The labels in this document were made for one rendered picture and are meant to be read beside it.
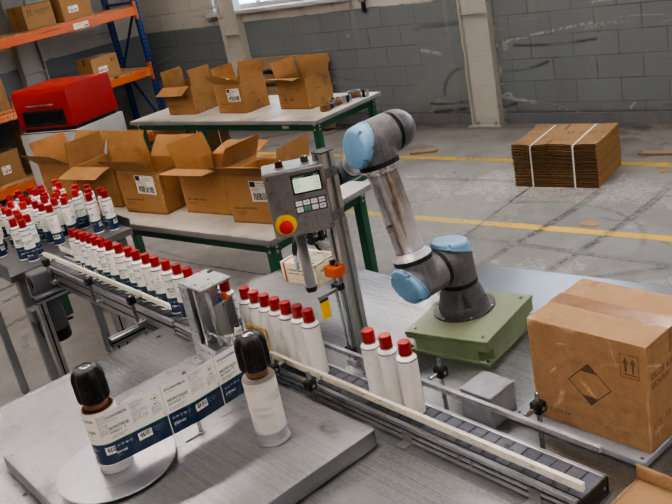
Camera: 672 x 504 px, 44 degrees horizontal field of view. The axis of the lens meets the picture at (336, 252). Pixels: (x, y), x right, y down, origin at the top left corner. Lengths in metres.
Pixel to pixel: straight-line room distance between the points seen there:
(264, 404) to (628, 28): 5.92
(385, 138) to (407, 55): 6.33
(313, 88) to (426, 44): 2.22
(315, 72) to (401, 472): 4.78
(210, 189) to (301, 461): 2.49
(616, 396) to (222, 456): 0.96
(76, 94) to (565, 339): 6.09
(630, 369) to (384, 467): 0.62
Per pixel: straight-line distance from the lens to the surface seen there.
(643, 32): 7.49
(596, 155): 6.11
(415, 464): 2.07
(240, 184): 4.07
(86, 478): 2.26
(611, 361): 1.93
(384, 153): 2.29
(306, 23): 9.33
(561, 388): 2.06
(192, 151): 4.57
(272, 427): 2.12
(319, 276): 2.78
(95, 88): 7.73
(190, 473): 2.15
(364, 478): 2.06
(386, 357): 2.10
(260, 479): 2.05
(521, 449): 1.99
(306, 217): 2.27
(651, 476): 1.95
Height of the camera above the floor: 2.05
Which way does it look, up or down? 21 degrees down
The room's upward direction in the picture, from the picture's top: 12 degrees counter-clockwise
